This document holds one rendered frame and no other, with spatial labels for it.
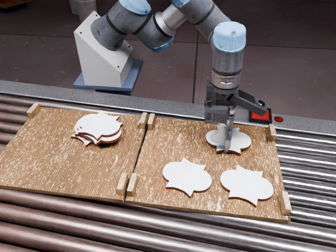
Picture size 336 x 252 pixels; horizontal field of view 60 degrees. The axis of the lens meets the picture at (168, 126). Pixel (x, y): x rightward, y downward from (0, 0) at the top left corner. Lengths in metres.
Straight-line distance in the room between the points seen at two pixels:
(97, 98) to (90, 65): 0.18
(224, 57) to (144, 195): 0.40
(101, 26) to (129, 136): 0.54
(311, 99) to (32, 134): 2.52
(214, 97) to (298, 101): 2.20
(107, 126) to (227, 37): 0.45
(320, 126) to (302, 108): 1.75
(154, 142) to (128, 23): 0.54
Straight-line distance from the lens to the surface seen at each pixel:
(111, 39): 1.28
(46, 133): 1.02
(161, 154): 0.87
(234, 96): 0.80
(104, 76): 1.29
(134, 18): 1.24
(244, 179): 0.82
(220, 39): 0.71
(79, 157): 0.91
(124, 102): 1.13
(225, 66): 0.73
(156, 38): 1.26
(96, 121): 0.94
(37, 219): 0.83
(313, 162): 0.98
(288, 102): 2.91
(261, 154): 0.92
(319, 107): 2.96
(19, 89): 1.33
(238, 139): 0.92
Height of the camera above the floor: 1.56
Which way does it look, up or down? 40 degrees down
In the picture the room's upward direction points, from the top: straight up
